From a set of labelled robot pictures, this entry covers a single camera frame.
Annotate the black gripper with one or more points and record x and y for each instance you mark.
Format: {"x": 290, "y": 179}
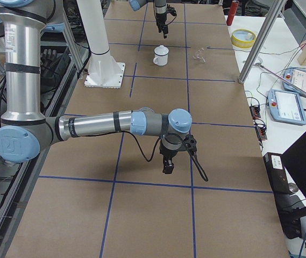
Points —
{"x": 166, "y": 153}
{"x": 159, "y": 16}

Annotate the clear glass funnel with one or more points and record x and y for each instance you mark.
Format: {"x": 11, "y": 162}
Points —
{"x": 199, "y": 55}

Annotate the white ceramic lid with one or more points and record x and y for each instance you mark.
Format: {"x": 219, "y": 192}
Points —
{"x": 160, "y": 49}

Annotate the white enamel mug blue rim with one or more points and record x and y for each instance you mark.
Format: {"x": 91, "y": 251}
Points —
{"x": 160, "y": 57}

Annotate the red cylinder tube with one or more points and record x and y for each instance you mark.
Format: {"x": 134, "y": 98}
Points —
{"x": 232, "y": 12}

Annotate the yellow tape roll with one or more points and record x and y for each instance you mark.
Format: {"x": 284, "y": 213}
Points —
{"x": 243, "y": 38}

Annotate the metal reacher grabber stick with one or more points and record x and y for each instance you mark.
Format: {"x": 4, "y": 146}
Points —
{"x": 281, "y": 78}

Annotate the black box with label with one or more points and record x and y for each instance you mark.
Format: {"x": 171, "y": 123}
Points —
{"x": 276, "y": 173}

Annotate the near teach pendant tablet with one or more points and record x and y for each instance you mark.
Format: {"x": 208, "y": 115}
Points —
{"x": 286, "y": 107}

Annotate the teach pendant tablet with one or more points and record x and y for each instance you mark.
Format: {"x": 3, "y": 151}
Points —
{"x": 296, "y": 76}
{"x": 286, "y": 107}

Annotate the far teach pendant tablet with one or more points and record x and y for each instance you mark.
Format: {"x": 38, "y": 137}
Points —
{"x": 296, "y": 76}

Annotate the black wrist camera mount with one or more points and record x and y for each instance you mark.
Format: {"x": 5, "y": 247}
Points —
{"x": 190, "y": 144}

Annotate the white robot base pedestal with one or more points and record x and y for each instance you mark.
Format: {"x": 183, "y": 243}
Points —
{"x": 103, "y": 70}

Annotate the aluminium frame post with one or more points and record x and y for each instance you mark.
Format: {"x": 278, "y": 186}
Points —
{"x": 261, "y": 37}

